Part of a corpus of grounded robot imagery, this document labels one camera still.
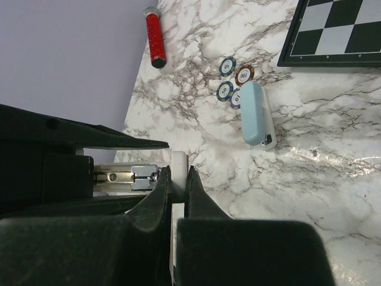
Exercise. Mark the blue fifty poker chip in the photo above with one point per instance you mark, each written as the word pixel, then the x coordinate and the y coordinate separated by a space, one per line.
pixel 227 66

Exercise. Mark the black grey chessboard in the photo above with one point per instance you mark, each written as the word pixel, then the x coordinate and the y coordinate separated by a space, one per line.
pixel 333 34

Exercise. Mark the red glitter toy microphone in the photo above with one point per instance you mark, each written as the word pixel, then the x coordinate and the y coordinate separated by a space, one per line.
pixel 155 37

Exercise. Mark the white stapler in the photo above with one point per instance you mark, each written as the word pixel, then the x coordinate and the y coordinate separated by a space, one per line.
pixel 149 175

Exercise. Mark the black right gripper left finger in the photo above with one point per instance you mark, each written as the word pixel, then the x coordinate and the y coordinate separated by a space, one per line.
pixel 49 251

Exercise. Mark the light blue ten poker chip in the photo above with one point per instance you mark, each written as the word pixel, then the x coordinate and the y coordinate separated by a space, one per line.
pixel 235 99

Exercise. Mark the light blue stapler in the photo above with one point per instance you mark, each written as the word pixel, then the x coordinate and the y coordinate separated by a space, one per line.
pixel 256 117

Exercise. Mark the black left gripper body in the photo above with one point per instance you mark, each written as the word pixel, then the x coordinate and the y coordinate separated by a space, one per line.
pixel 36 177

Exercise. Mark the brown hundred poker chip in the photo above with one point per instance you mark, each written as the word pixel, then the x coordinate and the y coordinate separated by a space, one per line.
pixel 244 74

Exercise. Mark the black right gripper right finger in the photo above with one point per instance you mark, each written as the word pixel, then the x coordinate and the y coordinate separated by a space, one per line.
pixel 214 249

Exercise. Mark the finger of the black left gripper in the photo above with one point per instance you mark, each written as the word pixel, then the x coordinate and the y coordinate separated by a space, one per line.
pixel 74 205
pixel 26 126

